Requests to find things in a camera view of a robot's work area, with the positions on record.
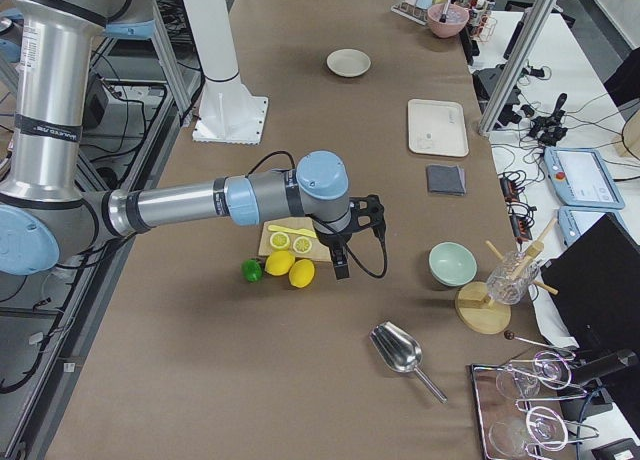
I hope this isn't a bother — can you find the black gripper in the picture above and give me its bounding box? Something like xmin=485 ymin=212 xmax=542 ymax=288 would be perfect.
xmin=312 ymin=218 xmax=352 ymax=280

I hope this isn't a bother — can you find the beige rectangular tray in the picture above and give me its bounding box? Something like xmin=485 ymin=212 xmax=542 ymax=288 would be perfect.
xmin=407 ymin=99 xmax=469 ymax=158

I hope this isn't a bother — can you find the whole yellow lemon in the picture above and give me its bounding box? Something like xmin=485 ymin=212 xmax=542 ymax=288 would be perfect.
xmin=288 ymin=259 xmax=315 ymax=288
xmin=265 ymin=250 xmax=296 ymax=276

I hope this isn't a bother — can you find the lemon half slice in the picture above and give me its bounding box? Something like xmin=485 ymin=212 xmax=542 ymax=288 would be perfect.
xmin=292 ymin=236 xmax=313 ymax=255
xmin=269 ymin=232 xmax=291 ymax=250

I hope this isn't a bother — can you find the yellow plastic knife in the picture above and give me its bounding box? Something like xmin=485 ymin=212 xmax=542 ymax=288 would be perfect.
xmin=267 ymin=224 xmax=317 ymax=238

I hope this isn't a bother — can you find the wooden cutting board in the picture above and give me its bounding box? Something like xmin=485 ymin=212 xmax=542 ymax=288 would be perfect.
xmin=258 ymin=217 xmax=331 ymax=262

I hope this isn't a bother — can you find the green lime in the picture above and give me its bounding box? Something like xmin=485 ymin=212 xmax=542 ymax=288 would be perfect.
xmin=241 ymin=258 xmax=264 ymax=283

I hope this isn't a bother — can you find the metal scoop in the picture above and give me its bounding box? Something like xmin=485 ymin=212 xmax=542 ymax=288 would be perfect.
xmin=369 ymin=321 xmax=448 ymax=404

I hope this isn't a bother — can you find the mint green bowl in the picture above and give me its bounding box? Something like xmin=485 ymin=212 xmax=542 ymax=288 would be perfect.
xmin=428 ymin=242 xmax=477 ymax=287

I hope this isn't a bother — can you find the dark grey folded cloth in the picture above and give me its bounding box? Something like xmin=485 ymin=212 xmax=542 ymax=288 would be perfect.
xmin=426 ymin=164 xmax=466 ymax=196

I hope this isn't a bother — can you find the wooden mug tree stand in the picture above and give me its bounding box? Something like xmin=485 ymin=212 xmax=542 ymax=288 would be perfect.
xmin=455 ymin=217 xmax=558 ymax=334

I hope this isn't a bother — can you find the clear glass on stand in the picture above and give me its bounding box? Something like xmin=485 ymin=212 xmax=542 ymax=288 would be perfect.
xmin=486 ymin=251 xmax=539 ymax=305

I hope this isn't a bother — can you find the round beige plate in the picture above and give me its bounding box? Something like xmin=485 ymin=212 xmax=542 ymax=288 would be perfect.
xmin=326 ymin=49 xmax=371 ymax=78

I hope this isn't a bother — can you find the black device case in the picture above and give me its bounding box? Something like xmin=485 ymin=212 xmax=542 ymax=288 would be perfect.
xmin=472 ymin=64 xmax=522 ymax=128

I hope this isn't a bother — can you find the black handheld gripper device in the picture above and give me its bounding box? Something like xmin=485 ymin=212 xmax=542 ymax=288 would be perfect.
xmin=528 ymin=93 xmax=568 ymax=147

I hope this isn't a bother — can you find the black laptop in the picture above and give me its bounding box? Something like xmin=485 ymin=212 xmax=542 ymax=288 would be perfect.
xmin=542 ymin=213 xmax=639 ymax=353

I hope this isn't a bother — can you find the metal muddler with black tip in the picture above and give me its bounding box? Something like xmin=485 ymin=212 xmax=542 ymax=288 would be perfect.
xmin=439 ymin=0 xmax=452 ymax=23

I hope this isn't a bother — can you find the pink bowl with ice cubes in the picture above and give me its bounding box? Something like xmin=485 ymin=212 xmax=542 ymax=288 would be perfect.
xmin=427 ymin=3 xmax=469 ymax=38

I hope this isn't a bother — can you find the white camera post with base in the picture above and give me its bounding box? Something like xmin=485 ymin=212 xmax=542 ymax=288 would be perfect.
xmin=184 ymin=0 xmax=268 ymax=145

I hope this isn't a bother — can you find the white wire cup rack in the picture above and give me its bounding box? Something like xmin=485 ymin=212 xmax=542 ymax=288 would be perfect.
xmin=391 ymin=2 xmax=427 ymax=26

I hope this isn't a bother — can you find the aluminium frame post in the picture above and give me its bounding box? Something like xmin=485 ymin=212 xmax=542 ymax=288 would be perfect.
xmin=478 ymin=0 xmax=557 ymax=137

